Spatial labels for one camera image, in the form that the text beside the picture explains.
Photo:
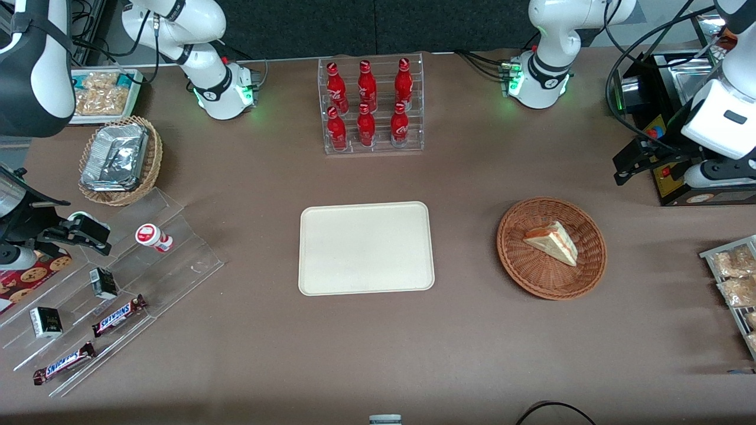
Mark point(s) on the clear acrylic bottle rack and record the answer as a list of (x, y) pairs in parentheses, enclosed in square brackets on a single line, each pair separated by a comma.
[(381, 149)]

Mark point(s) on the cream rectangular tray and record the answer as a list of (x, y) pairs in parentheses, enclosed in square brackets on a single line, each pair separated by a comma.
[(366, 248)]

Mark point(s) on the small black carton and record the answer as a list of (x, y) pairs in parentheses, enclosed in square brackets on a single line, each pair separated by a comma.
[(46, 322), (104, 283)]

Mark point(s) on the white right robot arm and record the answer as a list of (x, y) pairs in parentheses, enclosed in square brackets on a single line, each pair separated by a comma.
[(35, 71)]

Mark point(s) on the clear acrylic step display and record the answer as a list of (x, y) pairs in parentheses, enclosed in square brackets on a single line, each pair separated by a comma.
[(177, 265)]

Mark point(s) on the white snack tray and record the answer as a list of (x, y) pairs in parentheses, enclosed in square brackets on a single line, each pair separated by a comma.
[(134, 97)]

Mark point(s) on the brown Snickers bar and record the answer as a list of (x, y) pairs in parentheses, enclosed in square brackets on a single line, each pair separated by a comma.
[(118, 316), (64, 363)]

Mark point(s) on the clear bag of crackers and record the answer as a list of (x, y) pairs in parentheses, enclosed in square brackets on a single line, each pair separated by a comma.
[(732, 263), (753, 341), (752, 320), (739, 291)]

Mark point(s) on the round brown wicker basket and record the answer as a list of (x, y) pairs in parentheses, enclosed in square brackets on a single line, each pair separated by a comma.
[(531, 271)]

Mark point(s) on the triangle sandwich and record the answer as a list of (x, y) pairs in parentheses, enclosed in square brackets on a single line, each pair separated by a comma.
[(554, 242)]

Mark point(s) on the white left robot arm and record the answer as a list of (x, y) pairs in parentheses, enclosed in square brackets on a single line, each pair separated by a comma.
[(549, 35)]

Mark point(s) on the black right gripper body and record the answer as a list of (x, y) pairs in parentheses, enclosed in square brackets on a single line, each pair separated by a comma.
[(31, 221)]

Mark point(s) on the clear bag of snacks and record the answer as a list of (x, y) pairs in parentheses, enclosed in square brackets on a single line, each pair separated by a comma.
[(97, 81), (100, 103)]

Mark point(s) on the red cola bottle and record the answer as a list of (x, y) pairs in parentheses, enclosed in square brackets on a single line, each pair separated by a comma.
[(366, 127), (399, 127), (367, 87), (404, 85), (336, 131), (336, 88)]

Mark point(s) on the small red white bottle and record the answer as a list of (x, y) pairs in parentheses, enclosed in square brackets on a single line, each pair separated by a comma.
[(150, 237)]

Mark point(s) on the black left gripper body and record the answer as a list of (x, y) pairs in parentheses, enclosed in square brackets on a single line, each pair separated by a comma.
[(671, 149)]

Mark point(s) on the tan wicker basket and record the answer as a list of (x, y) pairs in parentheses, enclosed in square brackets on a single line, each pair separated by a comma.
[(152, 159)]

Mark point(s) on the black metal appliance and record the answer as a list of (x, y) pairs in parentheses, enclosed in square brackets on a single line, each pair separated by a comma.
[(673, 189)]

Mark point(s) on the red cookie box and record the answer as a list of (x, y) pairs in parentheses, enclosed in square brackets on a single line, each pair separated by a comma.
[(26, 280)]

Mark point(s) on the stack of foil trays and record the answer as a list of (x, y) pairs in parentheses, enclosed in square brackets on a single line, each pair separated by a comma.
[(115, 156)]

